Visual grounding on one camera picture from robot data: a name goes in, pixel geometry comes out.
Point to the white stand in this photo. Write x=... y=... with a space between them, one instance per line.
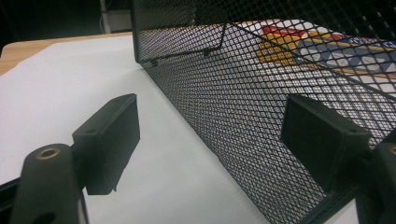
x=116 y=17

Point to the colourful printed packet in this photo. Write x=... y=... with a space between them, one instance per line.
x=314 y=46

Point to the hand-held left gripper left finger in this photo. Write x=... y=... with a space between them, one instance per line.
x=109 y=140

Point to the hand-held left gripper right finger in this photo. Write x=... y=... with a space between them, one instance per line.
x=314 y=137

